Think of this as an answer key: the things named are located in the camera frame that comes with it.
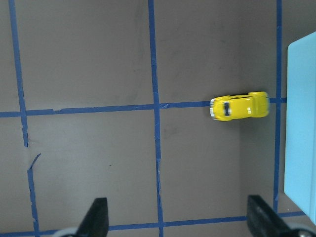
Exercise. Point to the teal plastic bin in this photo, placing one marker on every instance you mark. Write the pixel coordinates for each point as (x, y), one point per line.
(300, 149)

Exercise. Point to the yellow toy beetle car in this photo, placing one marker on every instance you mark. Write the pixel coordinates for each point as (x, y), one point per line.
(231, 107)

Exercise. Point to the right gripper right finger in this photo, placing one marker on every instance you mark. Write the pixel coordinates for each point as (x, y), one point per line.
(262, 221)

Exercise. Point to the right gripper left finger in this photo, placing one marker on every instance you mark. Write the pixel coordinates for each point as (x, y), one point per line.
(94, 224)

